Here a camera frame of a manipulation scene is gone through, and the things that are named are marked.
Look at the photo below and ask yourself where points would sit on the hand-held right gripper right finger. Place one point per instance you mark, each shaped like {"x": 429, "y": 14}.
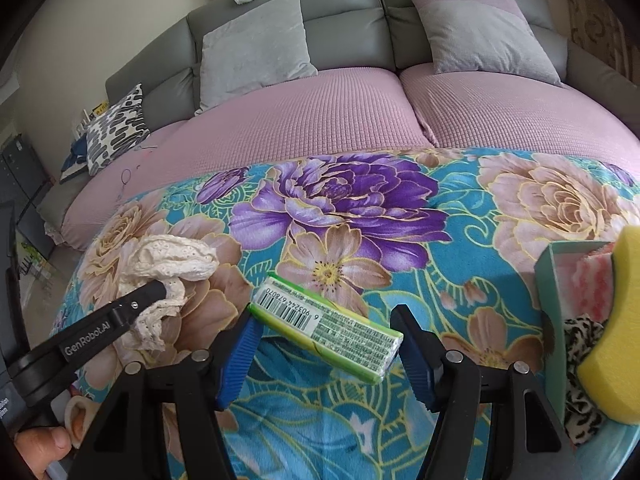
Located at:
{"x": 412, "y": 355}

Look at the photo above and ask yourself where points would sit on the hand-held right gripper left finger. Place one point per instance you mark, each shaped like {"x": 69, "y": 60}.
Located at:
{"x": 240, "y": 355}

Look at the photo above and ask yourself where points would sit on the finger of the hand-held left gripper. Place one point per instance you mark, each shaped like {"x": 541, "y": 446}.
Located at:
{"x": 140, "y": 302}

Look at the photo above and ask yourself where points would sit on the cream lace cloth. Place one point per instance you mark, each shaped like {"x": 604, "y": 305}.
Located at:
{"x": 170, "y": 255}

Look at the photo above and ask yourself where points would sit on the green tissue pack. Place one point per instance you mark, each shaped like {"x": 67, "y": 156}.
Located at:
{"x": 325, "y": 330}

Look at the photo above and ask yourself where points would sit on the teal cardboard box lid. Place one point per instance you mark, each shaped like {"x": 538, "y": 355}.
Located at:
{"x": 550, "y": 350}

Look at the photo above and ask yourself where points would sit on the black white leopard cloth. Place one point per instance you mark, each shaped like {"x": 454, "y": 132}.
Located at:
{"x": 582, "y": 345}

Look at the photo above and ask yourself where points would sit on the pink white striped towel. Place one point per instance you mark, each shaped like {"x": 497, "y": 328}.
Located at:
{"x": 590, "y": 285}

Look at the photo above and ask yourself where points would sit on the yellow green sponge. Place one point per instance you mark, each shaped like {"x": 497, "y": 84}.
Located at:
{"x": 620, "y": 335}

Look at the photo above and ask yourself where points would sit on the person's left hand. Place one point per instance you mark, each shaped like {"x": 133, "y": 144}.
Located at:
{"x": 42, "y": 447}

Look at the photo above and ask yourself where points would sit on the blue white fabric item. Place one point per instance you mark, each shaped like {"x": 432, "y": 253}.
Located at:
{"x": 75, "y": 160}

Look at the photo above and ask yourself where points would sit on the floral teal purple blanket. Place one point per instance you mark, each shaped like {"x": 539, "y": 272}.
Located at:
{"x": 350, "y": 200}

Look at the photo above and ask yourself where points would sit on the black white patterned cushion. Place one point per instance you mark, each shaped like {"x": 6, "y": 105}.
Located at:
{"x": 117, "y": 130}

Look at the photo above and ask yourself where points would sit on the dark cabinet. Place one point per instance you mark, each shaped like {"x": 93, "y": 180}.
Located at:
{"x": 20, "y": 170}

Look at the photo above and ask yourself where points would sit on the yellow white box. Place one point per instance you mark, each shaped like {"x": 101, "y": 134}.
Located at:
{"x": 97, "y": 108}

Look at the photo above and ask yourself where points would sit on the pink sofa seat cover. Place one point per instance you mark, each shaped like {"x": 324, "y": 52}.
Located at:
{"x": 525, "y": 110}
{"x": 300, "y": 110}

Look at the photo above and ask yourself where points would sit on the grey cushion with pink band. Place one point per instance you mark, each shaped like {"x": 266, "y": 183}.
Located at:
{"x": 485, "y": 35}

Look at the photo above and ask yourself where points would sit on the grey sofa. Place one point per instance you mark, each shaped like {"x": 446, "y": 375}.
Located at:
{"x": 350, "y": 10}

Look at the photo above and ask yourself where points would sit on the beige patterned curtain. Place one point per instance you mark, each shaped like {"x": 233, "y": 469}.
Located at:
{"x": 600, "y": 20}

